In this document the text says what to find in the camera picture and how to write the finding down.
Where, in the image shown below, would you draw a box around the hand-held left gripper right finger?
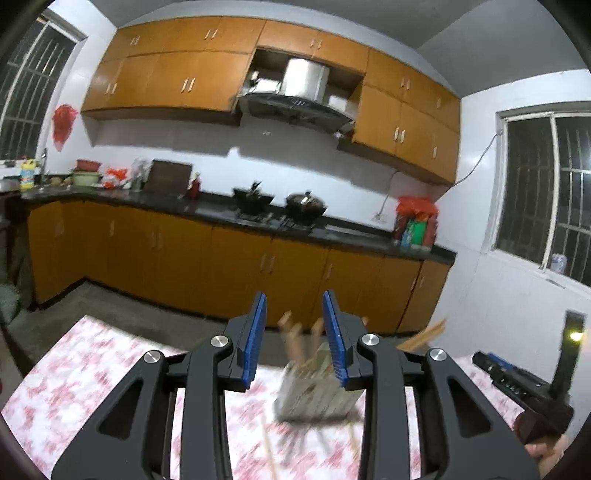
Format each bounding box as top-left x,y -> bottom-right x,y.
322,290 -> 541,480

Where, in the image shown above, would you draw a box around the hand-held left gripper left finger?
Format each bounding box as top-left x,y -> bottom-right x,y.
51,292 -> 269,480

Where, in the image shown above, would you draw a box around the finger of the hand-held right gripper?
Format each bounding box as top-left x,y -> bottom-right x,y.
472,351 -> 550,407

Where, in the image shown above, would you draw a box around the metal chopstick holder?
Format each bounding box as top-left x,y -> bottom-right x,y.
273,342 -> 365,423

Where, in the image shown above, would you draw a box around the black wok with utensils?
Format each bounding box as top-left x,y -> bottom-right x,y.
232,182 -> 275,217

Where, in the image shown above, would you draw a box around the person's right hand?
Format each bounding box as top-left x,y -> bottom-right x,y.
524,436 -> 571,480

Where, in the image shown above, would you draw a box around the wooden base cabinets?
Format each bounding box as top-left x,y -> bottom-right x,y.
27,199 -> 451,335

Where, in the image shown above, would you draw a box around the gas stove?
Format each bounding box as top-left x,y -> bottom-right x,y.
235,210 -> 319,232

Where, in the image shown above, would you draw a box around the black kitchen countertop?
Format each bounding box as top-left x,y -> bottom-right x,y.
21,182 -> 458,266

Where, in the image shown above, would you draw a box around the green carton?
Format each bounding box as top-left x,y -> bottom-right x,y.
405,219 -> 428,247

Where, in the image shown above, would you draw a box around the black wok with lid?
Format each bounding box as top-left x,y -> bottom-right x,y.
285,191 -> 328,222

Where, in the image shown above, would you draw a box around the red bag over bottles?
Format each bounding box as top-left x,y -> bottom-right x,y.
397,196 -> 439,220

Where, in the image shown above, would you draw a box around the floral pink white tablecloth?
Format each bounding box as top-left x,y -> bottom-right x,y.
0,314 -> 555,480

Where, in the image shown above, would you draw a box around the dark wooden cutting board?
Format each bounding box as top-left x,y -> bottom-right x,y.
144,159 -> 193,197

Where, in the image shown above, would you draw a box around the large barred sliding window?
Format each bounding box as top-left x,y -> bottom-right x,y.
494,108 -> 591,282

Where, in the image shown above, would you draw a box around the clear plastic bag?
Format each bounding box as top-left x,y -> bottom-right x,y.
129,158 -> 151,191

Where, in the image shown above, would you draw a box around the red and white plastic bag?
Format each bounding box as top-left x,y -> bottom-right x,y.
102,167 -> 130,190

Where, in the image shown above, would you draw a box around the steel range hood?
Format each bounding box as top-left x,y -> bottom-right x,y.
236,58 -> 356,134

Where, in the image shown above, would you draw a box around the yellow detergent bottle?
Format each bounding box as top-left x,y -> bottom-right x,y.
19,159 -> 40,190

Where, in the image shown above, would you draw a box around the hanging red plastic bag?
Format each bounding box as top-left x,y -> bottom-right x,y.
52,104 -> 78,151

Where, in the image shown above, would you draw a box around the barred window beside sink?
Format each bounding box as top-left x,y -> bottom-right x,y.
0,18 -> 88,160

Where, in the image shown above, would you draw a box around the black power cable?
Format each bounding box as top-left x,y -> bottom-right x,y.
381,170 -> 399,214

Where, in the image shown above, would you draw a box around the thin white wall wire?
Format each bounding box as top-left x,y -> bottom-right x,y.
450,131 -> 504,188

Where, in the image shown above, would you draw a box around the wooden wall cabinets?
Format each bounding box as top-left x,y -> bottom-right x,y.
81,16 -> 461,186

